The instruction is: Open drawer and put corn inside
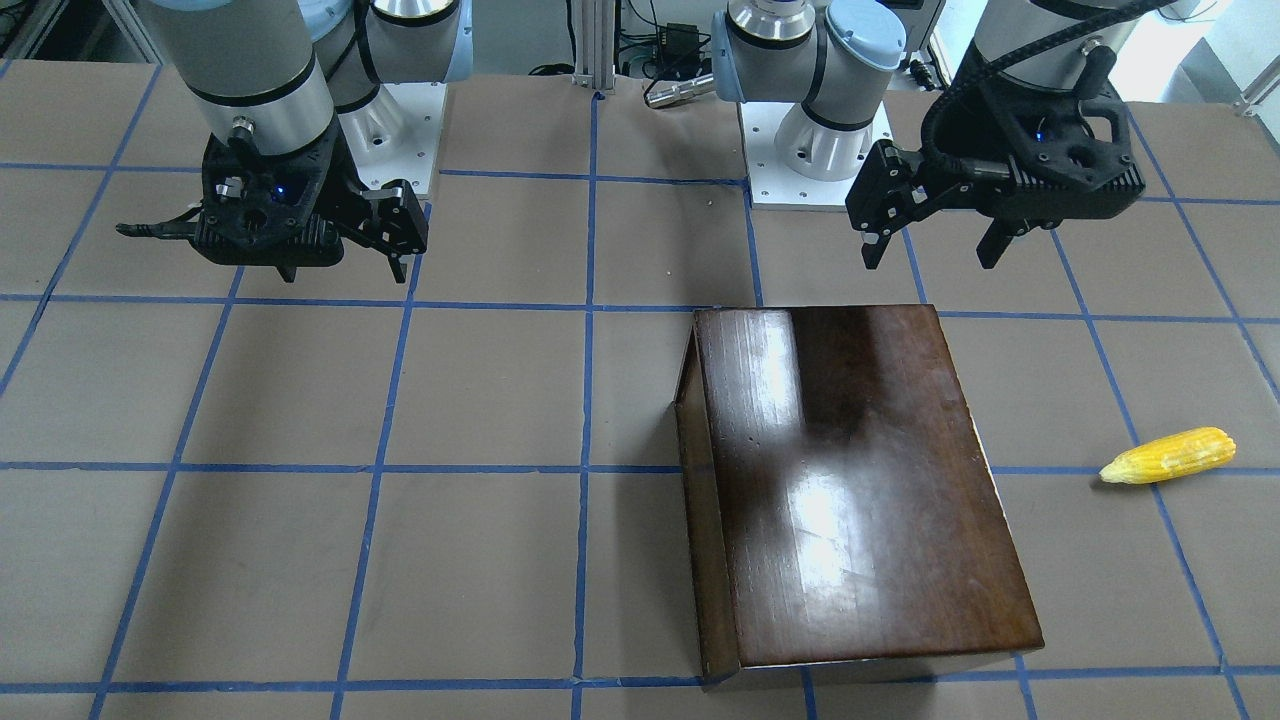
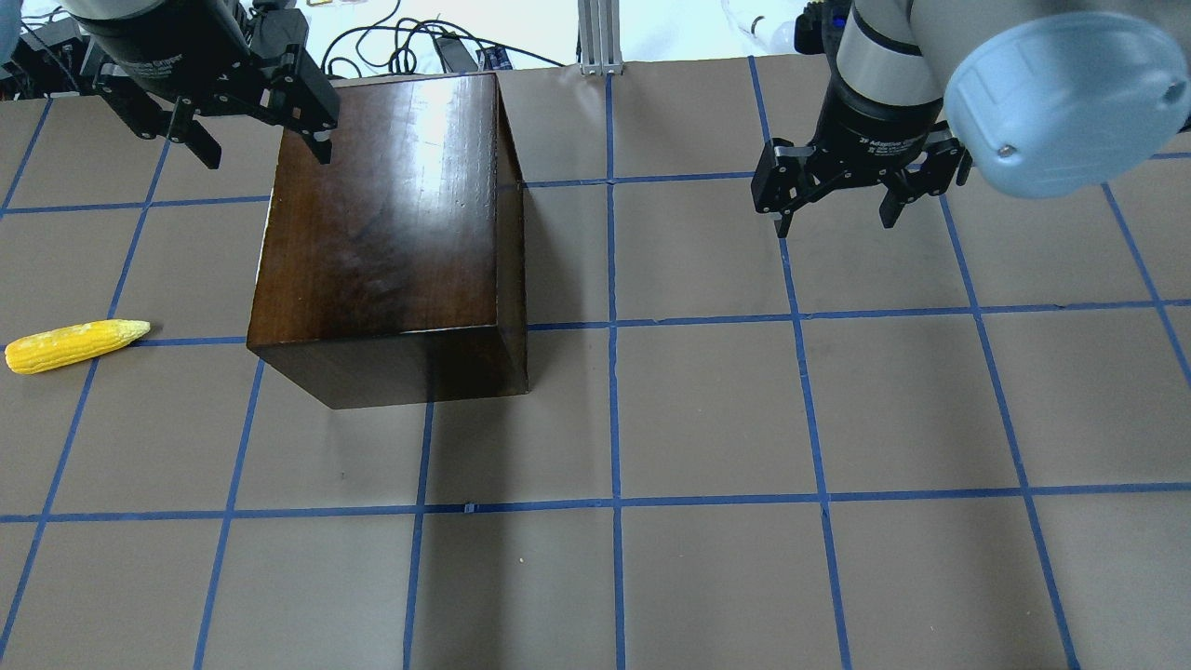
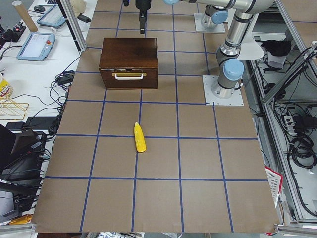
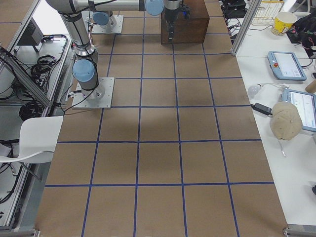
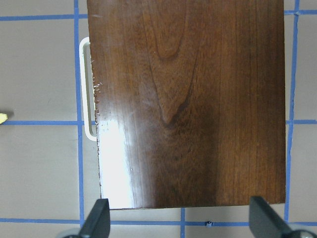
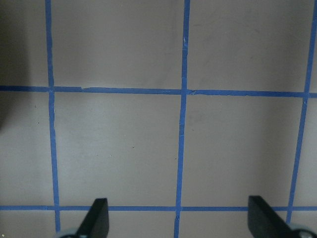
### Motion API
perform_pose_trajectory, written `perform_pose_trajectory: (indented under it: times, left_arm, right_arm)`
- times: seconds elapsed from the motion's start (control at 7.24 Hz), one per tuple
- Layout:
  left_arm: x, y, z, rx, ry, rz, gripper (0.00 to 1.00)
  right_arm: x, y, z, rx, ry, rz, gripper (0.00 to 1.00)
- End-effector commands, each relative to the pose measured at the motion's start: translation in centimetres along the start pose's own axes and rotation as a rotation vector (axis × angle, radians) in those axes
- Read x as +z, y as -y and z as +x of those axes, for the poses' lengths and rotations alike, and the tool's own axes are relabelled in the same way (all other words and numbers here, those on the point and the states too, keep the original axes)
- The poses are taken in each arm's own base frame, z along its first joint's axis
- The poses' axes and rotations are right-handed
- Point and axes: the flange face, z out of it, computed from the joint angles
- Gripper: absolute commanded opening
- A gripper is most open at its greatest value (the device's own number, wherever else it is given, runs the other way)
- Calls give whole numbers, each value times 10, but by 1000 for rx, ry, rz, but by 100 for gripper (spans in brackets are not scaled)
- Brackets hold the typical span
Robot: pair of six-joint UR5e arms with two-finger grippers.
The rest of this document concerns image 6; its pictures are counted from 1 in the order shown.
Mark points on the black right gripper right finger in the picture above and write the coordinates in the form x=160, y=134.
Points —
x=264, y=222

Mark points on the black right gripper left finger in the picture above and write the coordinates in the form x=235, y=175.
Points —
x=96, y=221

